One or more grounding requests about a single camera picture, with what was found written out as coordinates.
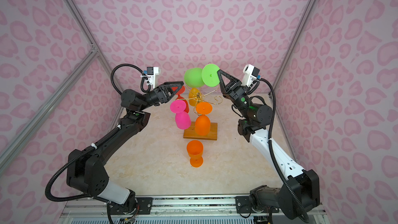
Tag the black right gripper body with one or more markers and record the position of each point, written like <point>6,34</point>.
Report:
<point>241,99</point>

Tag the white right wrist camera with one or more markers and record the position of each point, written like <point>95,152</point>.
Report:
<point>251,74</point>

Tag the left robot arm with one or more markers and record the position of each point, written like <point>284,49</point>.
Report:
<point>87,171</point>

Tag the pink wine glass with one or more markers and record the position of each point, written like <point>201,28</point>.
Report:
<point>182,118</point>

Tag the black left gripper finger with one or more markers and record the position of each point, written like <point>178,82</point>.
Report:
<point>169,94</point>
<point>172,86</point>

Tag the wooden rack base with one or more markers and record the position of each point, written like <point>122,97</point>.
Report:
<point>191,134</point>

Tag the aluminium frame left horizontal bar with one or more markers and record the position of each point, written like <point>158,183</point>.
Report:
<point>20,140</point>

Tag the yellow wine glass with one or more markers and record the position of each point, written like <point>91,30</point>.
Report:
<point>194,97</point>

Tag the aluminium frame post back left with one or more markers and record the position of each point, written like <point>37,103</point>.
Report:
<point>88,34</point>

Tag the orange wine glass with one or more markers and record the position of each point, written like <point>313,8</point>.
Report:
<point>195,151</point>
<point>202,123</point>

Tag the red wine glass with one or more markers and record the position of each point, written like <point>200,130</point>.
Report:
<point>179,97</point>

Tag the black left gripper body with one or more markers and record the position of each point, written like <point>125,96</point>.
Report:
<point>154,99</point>

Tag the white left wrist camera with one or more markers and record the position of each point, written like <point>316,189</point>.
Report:
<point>151,76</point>

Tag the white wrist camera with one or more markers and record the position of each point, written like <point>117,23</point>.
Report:
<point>251,74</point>
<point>151,76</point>

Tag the aluminium frame post back right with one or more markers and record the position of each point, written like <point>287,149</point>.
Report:
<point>299,30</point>

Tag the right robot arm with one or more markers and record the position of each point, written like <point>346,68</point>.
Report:
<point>299,192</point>

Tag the gold wire glass rack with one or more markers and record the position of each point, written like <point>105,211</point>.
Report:
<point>211,98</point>

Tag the green wine glass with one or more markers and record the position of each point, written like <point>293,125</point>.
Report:
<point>199,77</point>

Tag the aluminium frame post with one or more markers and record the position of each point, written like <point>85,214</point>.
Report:
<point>299,30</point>
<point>88,34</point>

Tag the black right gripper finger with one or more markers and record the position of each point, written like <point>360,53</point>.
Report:
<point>223,91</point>
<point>228,81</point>

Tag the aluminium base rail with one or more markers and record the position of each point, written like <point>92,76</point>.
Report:
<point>174,209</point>

